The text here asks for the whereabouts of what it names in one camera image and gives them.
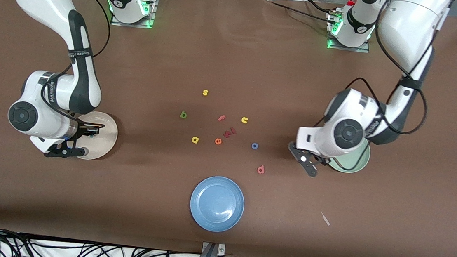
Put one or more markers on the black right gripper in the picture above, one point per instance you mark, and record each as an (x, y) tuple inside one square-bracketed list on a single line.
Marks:
[(82, 129)]

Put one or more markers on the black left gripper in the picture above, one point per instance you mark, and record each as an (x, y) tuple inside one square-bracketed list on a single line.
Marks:
[(326, 159)]

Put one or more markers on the pink foam letter d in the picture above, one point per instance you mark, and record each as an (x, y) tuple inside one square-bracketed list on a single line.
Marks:
[(263, 169)]

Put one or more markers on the blue foam letter o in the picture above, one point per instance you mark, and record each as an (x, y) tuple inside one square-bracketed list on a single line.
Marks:
[(252, 145)]

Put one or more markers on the yellow foam letter a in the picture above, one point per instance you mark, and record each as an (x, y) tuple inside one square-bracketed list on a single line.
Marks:
[(197, 140)]

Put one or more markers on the green foam letter b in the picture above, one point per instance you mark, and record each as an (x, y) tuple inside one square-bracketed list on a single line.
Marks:
[(183, 115)]

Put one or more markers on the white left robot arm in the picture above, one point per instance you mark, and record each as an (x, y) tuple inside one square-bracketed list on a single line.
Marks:
[(407, 28)]

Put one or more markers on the beige round plate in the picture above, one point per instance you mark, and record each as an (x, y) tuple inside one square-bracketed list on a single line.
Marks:
[(103, 142)]

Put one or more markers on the brown table cover sheet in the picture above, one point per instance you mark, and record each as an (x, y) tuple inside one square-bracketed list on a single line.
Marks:
[(41, 190)]

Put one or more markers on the pale green round plate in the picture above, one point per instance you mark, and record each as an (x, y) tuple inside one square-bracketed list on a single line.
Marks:
[(353, 162)]

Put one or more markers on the white paper scrap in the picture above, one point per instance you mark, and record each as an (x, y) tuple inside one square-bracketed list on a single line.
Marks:
[(325, 219)]

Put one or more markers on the yellow foam letter u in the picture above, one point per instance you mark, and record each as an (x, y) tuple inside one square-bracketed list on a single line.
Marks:
[(246, 120)]

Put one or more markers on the dark red foam letter l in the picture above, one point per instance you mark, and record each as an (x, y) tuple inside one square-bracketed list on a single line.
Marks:
[(232, 131)]

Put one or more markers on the dark red foam letter w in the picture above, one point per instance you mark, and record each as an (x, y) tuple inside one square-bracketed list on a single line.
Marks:
[(226, 134)]

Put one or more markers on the orange foam letter e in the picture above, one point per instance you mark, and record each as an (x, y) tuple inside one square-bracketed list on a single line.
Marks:
[(218, 141)]

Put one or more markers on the pink foam letter f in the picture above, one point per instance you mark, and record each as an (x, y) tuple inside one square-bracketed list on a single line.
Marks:
[(222, 118)]

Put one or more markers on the blue round plate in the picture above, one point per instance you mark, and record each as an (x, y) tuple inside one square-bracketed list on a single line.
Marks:
[(217, 204)]

